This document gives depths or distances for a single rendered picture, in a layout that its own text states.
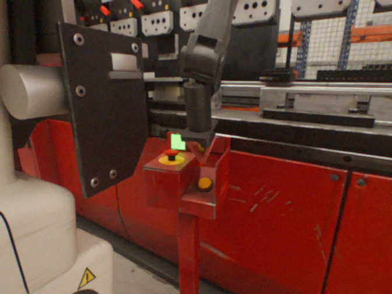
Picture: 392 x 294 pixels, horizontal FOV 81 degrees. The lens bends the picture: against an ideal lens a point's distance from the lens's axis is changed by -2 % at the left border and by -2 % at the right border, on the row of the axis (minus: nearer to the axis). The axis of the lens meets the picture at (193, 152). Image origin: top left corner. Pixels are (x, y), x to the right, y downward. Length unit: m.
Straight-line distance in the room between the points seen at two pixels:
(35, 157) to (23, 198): 1.45
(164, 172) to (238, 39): 1.06
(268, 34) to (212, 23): 0.96
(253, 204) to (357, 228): 0.30
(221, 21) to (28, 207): 0.42
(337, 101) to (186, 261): 0.67
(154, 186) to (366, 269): 0.64
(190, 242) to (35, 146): 1.22
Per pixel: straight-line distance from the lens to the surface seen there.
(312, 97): 0.83
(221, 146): 0.69
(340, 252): 0.86
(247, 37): 1.47
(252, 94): 1.14
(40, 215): 0.26
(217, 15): 0.50
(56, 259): 0.29
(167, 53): 1.08
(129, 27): 1.21
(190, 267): 0.81
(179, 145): 0.73
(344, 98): 0.83
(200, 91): 0.50
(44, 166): 1.74
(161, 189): 0.62
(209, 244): 1.03
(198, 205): 0.60
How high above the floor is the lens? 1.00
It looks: 18 degrees down
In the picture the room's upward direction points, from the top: straight up
